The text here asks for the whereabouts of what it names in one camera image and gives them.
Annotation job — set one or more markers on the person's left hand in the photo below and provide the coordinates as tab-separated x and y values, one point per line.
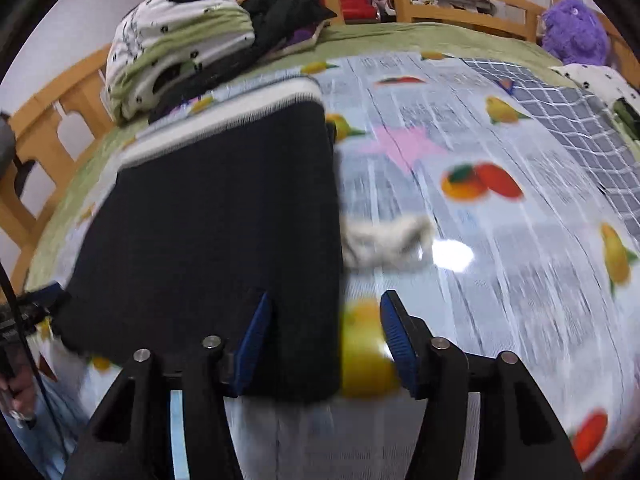
20	390

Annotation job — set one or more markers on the pile of household clutter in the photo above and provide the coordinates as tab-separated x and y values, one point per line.
450	0

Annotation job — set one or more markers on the purple cushion cream edge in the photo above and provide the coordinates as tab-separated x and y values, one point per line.
300	36

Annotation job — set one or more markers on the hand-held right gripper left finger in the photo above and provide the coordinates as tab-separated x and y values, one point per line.
255	345

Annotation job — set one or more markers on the grey checked cloth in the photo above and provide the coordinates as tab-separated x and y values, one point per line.
575	110

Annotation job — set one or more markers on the fruit printed plastic sheet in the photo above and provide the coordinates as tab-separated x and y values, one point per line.
525	260

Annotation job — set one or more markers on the white pillow black dots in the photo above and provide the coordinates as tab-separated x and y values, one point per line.
600	80

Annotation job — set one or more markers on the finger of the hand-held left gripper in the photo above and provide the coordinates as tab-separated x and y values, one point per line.
47	297

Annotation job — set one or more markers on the black pants white striped waistband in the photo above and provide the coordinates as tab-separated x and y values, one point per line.
210	235

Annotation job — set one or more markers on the purple plush toy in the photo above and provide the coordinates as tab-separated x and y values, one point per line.
575	30

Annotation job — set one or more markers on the green bed sheet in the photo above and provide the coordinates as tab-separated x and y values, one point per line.
400	35

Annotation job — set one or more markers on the wooden bed frame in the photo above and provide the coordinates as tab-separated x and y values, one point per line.
75	90

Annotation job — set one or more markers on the folded white green quilt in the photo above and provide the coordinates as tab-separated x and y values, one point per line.
200	25

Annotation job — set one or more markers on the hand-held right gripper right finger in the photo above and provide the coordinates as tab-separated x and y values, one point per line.
400	345

